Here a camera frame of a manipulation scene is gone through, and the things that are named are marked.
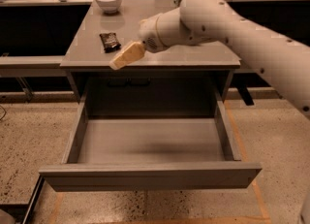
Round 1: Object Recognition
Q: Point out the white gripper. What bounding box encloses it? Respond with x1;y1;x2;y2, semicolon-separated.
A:
109;14;167;70

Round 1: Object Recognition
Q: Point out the dark rxbar chocolate bar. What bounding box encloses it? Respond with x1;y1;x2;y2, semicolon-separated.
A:
100;33;121;53

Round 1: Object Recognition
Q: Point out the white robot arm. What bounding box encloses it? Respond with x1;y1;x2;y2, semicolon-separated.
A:
109;0;310;118

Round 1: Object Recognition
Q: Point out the open grey top drawer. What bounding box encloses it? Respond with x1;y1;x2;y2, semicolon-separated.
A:
40;93;262;192

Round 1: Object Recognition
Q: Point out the white ceramic bowl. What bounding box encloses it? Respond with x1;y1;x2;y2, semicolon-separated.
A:
95;0;122;14

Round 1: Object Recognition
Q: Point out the grey cabinet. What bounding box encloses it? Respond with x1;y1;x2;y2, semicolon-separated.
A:
61;0;240;118

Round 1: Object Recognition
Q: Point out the grey side shelf rail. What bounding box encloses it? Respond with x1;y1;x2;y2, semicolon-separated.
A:
0;51;310;79

